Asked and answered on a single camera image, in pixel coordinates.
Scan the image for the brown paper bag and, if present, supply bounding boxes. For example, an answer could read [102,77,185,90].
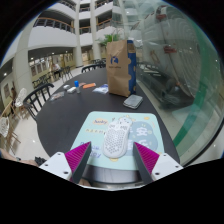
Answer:
[105,39,138,98]

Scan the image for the white perforated computer mouse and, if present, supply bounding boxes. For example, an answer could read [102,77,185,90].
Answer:
[102,116,133,159]

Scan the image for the row of black chairs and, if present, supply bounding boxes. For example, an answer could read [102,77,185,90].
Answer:
[81,58,108,74]

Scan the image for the clear cookie packet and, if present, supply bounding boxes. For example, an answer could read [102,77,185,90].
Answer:
[49,91,66,102]

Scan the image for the orange card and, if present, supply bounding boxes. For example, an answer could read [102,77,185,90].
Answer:
[82,82,97,90]

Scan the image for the light green printed mouse pad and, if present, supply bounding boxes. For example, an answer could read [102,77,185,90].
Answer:
[70,111,165,171]

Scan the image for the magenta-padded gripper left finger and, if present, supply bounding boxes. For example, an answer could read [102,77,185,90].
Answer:
[38,141,93,185]

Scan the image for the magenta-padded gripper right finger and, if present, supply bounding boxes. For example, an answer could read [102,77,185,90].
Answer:
[132,141,184,185]

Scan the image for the small grey flat case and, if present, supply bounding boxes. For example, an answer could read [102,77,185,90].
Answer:
[122,94,144,110]

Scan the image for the green potted palm plant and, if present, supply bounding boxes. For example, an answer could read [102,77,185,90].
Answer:
[97,33,121,48]

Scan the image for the blue-white plastic packet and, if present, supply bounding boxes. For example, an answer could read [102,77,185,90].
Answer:
[92,83,110,95]

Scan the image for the black spindle-back chair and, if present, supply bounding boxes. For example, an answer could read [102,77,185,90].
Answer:
[23,82,55,123]

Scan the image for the group of black chairs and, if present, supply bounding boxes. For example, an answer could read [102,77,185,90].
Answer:
[31,65,73,88]

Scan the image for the white lattice chair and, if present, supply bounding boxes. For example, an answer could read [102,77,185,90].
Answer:
[0,116,21,154]
[14,87,28,109]

